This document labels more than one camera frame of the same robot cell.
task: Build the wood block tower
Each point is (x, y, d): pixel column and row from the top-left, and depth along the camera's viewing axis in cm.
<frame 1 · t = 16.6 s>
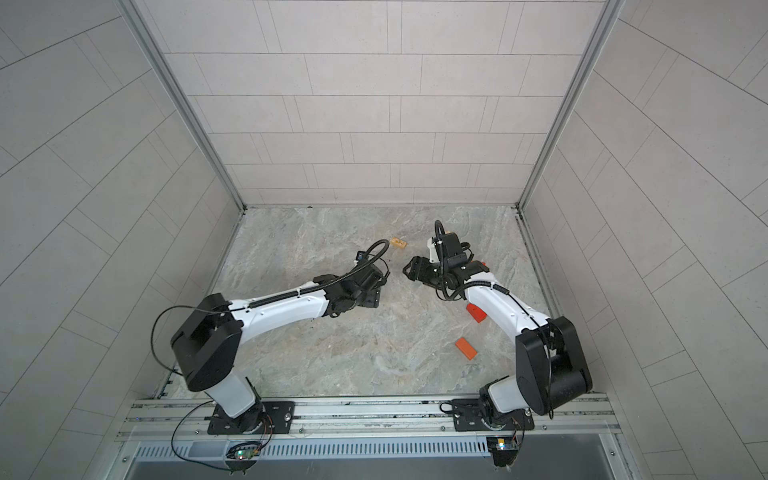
left hand: (376, 288, 87), fingers open
right hand: (410, 272, 85), fingers open
orange wood block: (466, 348, 84), on the table

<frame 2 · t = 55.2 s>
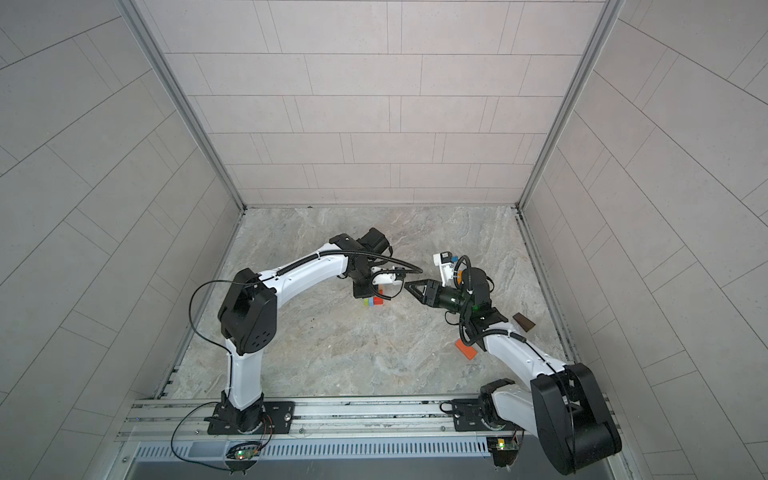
left hand: (380, 285, 88), fingers closed
right hand: (408, 290, 77), fingers open
lime green wood block: (366, 302, 91), point 2 cm above the table
light blue wood block: (371, 302, 91), point 2 cm above the table
red wood block: (378, 300, 91), point 2 cm above the table
the other named things where they were.

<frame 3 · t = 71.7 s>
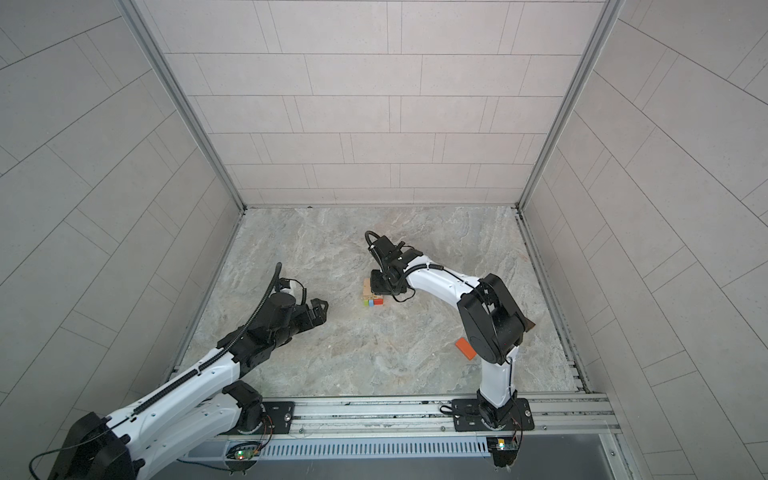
left hand: (325, 305, 83), fingers open
right hand: (374, 290, 89), fingers open
the named things where they were.

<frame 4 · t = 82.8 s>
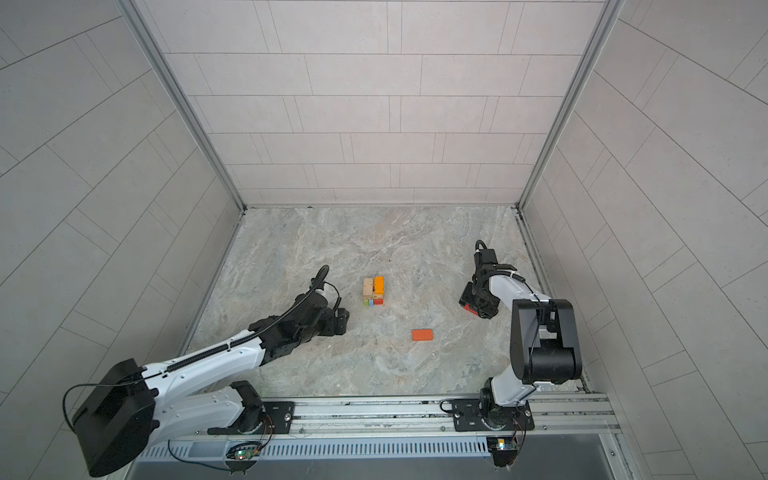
left hand: (345, 312, 84), fingers open
right hand: (468, 303, 92), fingers open
orange wood block: (422, 335, 86), on the table
yellow orange wood block: (379, 285, 90), point 6 cm above the table
the other named things where they were.

